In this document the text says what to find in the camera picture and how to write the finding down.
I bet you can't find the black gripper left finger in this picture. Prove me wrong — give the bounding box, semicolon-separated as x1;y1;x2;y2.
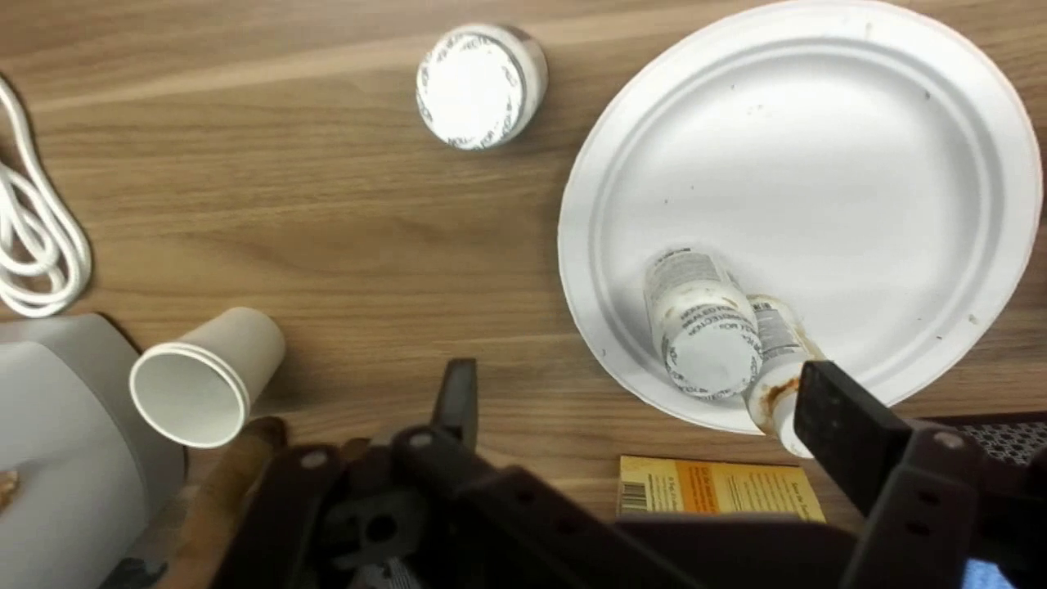
396;357;501;486

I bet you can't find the white paper cup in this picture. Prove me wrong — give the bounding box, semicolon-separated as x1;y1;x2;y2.
123;304;289;450

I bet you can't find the small white pill bottle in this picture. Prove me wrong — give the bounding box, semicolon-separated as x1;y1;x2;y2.
742;292;830;460

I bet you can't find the thick white coiled cable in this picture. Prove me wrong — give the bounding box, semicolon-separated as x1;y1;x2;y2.
0;68;99;320

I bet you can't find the white indoor planter with lamp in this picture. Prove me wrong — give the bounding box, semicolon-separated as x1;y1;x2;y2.
0;311;189;589

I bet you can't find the white pill bottle blue label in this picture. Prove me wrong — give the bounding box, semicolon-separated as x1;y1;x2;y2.
412;24;551;154

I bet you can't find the open yellow cardboard box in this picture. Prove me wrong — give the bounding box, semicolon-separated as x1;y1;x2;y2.
616;450;827;526

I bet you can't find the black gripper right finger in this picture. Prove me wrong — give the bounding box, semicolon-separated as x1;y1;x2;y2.
792;358;982;589

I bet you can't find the white paper plate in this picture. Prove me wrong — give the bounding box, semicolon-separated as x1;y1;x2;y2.
552;0;1047;438

